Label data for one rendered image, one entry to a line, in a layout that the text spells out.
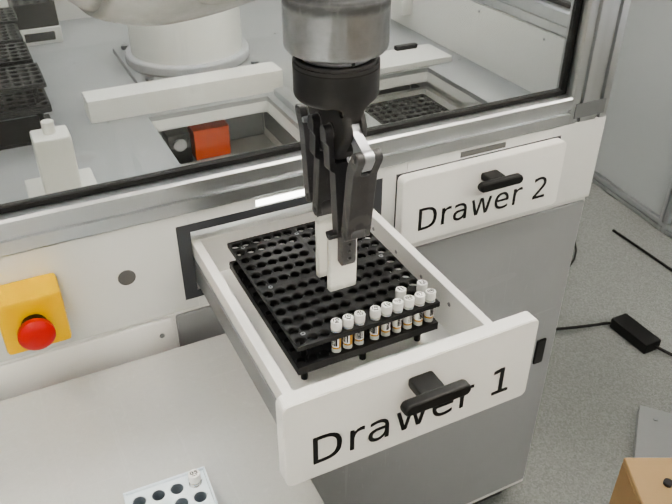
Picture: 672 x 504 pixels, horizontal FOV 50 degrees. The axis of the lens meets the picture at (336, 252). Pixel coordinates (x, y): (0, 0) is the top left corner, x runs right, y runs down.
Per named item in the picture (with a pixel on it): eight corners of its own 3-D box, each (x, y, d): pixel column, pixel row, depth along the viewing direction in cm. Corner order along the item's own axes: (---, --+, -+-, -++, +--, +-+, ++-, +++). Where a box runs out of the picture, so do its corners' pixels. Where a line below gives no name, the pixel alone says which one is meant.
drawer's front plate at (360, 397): (525, 394, 81) (540, 318, 75) (286, 489, 71) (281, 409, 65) (515, 384, 83) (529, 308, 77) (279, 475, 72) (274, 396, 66)
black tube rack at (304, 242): (435, 345, 86) (440, 301, 82) (299, 392, 79) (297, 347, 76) (350, 251, 102) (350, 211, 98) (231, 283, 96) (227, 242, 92)
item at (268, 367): (505, 379, 81) (512, 337, 78) (294, 459, 72) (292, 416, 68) (344, 214, 111) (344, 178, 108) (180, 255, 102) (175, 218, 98)
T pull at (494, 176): (523, 183, 106) (524, 174, 105) (481, 194, 103) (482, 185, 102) (508, 172, 108) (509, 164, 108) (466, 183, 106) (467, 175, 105)
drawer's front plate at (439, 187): (555, 203, 117) (568, 140, 111) (399, 247, 106) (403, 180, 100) (548, 198, 118) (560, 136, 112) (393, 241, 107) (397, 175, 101)
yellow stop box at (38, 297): (74, 342, 85) (61, 293, 81) (9, 360, 83) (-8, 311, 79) (67, 317, 89) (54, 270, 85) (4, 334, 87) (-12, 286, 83)
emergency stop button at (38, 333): (60, 347, 82) (52, 320, 80) (23, 358, 81) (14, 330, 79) (56, 332, 85) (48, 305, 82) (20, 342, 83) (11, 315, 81)
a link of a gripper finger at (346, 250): (351, 213, 69) (366, 228, 66) (350, 257, 71) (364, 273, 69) (336, 216, 68) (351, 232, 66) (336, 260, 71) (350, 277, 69)
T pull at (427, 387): (471, 394, 70) (473, 383, 69) (405, 419, 68) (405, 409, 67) (450, 371, 73) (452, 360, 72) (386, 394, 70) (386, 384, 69)
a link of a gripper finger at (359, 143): (352, 98, 63) (382, 113, 59) (354, 154, 66) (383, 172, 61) (327, 103, 62) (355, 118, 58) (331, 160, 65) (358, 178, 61)
